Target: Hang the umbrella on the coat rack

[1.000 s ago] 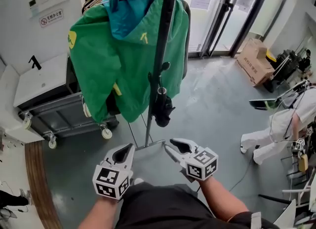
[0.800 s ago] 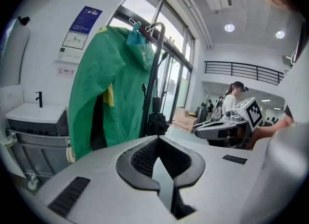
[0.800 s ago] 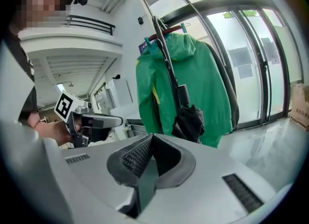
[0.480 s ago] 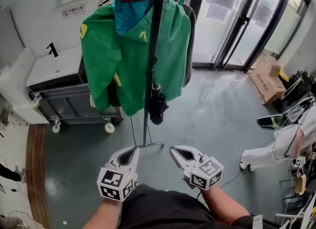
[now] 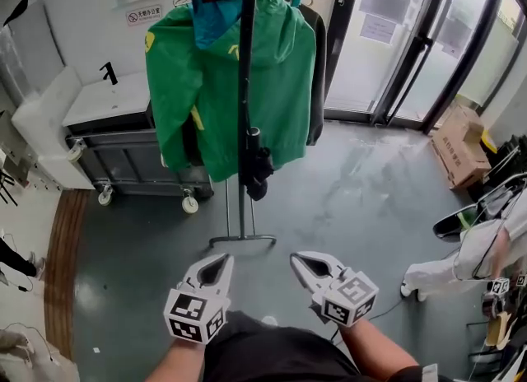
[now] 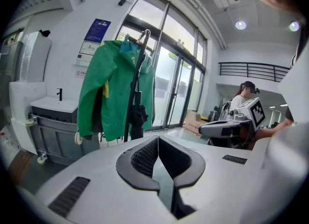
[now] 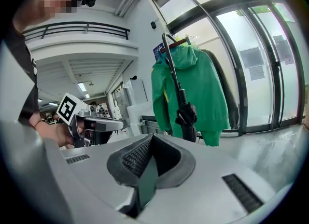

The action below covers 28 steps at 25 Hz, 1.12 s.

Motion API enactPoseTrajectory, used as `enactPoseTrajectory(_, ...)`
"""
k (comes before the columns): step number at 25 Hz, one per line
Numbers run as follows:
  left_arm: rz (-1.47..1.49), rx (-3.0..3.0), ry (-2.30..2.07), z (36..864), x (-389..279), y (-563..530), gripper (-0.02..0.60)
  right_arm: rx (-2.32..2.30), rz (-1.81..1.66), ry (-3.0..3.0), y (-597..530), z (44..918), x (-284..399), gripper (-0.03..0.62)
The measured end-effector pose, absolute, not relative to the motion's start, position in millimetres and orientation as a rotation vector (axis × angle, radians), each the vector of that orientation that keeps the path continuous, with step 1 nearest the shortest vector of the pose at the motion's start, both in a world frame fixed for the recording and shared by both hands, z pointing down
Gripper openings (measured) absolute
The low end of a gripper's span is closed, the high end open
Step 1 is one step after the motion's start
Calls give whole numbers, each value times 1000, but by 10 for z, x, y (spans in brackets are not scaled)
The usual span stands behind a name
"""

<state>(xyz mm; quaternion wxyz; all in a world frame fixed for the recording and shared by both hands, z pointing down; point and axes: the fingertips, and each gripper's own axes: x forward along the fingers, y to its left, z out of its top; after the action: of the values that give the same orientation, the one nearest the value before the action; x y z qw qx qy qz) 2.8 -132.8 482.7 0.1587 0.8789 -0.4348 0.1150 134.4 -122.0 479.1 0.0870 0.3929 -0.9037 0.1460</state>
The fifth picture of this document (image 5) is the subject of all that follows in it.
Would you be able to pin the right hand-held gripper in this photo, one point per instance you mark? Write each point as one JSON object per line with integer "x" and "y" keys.
{"x": 350, "y": 290}

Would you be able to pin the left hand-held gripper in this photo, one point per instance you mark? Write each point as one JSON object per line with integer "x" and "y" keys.
{"x": 187, "y": 310}

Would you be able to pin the person's left forearm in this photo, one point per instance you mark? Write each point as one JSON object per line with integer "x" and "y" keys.
{"x": 181, "y": 360}

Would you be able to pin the person's right forearm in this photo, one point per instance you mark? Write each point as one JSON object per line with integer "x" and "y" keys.
{"x": 370, "y": 343}

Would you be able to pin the person's white shoe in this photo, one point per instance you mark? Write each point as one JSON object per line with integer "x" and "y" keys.
{"x": 269, "y": 320}

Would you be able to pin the person's dark shirt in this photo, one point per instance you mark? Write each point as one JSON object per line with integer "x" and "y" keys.
{"x": 267, "y": 351}

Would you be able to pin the grey wheeled cart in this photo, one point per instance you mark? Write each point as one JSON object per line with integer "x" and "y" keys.
{"x": 136, "y": 162}

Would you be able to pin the black chair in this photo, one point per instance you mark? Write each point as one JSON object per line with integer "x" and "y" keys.
{"x": 449, "y": 224}

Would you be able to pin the brown cardboard box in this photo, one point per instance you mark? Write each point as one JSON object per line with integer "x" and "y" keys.
{"x": 457, "y": 154}

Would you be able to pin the dark grey jacket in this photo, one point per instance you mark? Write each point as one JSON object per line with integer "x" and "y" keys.
{"x": 319, "y": 84}

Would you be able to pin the green hooded jacket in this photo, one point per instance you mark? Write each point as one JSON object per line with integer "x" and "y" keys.
{"x": 280, "y": 84}

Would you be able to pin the glass entrance door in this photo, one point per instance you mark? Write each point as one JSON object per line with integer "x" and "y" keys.
{"x": 370, "y": 63}

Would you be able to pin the white wrapped furniture piece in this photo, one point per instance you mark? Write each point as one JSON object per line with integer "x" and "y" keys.
{"x": 45, "y": 125}

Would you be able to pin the black faucet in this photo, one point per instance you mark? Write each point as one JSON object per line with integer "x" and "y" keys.
{"x": 110, "y": 75}

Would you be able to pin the black bag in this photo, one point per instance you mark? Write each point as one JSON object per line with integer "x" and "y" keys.
{"x": 510, "y": 158}

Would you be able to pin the white paper notice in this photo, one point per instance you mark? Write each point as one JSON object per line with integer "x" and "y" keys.
{"x": 378, "y": 28}

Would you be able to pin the no-smoking wall sign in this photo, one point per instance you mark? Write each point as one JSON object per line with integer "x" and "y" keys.
{"x": 144, "y": 15}

